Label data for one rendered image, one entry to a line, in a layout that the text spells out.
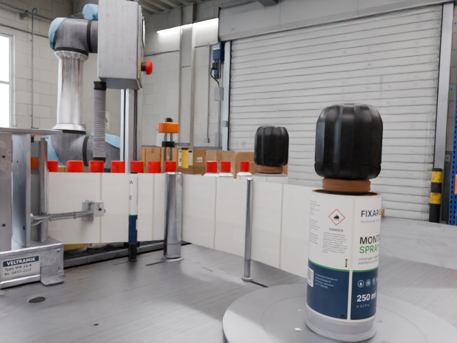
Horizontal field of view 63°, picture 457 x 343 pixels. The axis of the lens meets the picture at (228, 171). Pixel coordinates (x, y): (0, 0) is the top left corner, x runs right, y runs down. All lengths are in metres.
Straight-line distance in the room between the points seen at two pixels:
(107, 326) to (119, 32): 0.69
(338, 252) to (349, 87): 4.93
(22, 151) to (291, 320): 0.51
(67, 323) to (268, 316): 0.27
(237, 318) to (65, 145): 1.06
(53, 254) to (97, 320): 0.21
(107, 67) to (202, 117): 5.71
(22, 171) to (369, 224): 0.56
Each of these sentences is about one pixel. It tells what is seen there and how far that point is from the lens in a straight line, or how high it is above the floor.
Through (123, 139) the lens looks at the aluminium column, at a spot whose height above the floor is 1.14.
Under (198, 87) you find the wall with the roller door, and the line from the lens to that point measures 6.79.
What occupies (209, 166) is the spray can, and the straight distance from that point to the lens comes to 1.11.
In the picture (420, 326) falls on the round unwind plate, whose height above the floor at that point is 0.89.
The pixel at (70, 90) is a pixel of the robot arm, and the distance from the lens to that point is 1.49.
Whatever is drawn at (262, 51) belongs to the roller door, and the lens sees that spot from 6.03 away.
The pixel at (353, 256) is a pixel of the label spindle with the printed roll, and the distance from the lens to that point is 0.47.
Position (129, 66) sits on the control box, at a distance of 0.98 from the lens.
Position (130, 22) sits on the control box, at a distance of 1.01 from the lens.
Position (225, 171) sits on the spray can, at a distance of 1.16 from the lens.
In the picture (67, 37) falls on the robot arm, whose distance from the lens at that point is 1.51.
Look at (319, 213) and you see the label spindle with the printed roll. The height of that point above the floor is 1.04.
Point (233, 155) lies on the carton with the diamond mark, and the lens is 1.55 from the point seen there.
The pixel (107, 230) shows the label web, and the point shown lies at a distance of 0.82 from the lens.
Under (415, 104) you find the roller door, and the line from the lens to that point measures 5.15.
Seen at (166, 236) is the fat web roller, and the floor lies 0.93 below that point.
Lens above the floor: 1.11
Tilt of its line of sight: 3 degrees down
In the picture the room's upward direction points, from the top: 2 degrees clockwise
